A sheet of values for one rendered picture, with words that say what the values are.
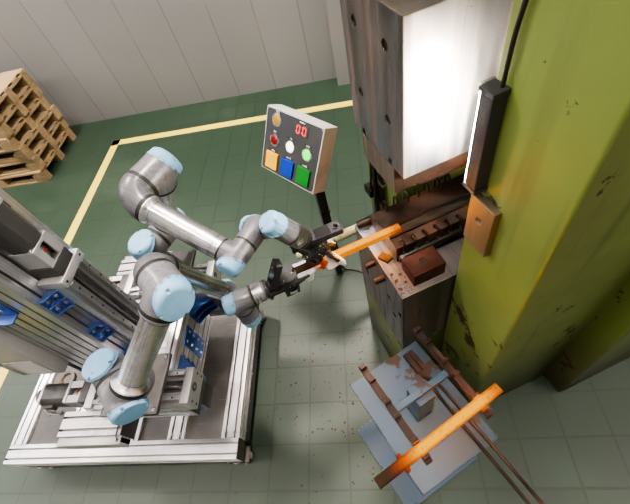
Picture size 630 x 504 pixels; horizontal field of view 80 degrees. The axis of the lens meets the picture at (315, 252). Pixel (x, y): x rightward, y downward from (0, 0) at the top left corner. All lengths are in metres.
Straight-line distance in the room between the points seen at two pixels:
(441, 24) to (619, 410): 1.96
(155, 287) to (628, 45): 1.04
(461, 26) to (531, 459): 1.83
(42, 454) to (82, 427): 0.80
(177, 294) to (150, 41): 3.54
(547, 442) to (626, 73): 1.79
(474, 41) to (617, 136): 0.36
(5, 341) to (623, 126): 1.78
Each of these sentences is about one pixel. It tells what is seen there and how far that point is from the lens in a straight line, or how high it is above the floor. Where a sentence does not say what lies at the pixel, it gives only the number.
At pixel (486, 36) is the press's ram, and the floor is 1.66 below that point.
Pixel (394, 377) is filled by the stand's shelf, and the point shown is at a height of 0.68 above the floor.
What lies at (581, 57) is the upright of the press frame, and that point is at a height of 1.74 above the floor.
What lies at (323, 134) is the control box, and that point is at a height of 1.18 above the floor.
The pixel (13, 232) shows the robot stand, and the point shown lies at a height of 1.45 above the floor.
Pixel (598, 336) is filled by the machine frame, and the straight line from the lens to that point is 1.79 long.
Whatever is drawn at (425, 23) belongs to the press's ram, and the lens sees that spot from 0.84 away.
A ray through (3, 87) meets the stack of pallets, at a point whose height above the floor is 0.77.
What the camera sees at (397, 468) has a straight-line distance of 1.13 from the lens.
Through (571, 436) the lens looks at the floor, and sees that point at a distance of 2.26.
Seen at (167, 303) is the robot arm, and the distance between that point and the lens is 1.09.
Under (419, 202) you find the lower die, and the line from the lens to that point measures 1.49.
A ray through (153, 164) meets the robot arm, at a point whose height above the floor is 1.40.
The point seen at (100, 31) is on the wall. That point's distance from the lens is 4.54.
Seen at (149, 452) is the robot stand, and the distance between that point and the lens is 2.22.
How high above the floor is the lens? 2.09
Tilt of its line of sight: 53 degrees down
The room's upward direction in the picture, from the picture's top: 18 degrees counter-clockwise
